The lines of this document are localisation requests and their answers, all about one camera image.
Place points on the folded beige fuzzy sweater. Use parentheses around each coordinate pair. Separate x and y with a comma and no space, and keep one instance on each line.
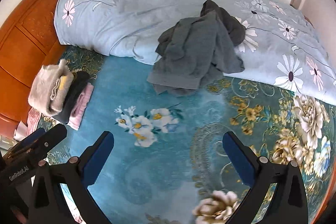
(44,90)

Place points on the teal floral bed sheet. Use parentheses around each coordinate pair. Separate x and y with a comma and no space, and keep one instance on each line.
(157,161)

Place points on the folded pink garment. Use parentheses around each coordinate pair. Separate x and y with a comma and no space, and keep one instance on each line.
(82,106)

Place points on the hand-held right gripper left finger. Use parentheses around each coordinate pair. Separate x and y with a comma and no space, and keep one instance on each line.
(101,158)

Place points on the light blue floral duvet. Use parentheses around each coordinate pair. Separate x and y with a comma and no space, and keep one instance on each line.
(126,16)

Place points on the pink white knitted cloth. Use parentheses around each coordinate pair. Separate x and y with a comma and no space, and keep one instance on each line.
(32,119)

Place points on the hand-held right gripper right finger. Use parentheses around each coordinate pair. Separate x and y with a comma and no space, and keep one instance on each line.
(236,161)

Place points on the folded dark garment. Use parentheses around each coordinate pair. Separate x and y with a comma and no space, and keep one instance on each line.
(76,90)

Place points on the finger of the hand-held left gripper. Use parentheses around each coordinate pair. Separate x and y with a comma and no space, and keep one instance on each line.
(32,137)
(50,138)

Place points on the grey knit sweater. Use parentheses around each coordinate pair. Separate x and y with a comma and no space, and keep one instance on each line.
(189,50)

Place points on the orange wooden headboard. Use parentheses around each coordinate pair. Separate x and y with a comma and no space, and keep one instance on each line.
(26,37)

